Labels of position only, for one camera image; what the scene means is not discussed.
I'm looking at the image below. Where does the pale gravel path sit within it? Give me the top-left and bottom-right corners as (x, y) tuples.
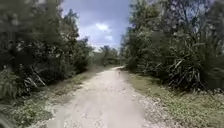
(42, 65), (174, 128)

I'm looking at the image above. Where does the wood of trees and bushes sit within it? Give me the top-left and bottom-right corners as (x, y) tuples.
(0, 0), (122, 101)
(119, 0), (224, 94)

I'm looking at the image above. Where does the grass verge with leaves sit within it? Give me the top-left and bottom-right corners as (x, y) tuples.
(0, 65), (116, 128)
(120, 68), (224, 128)

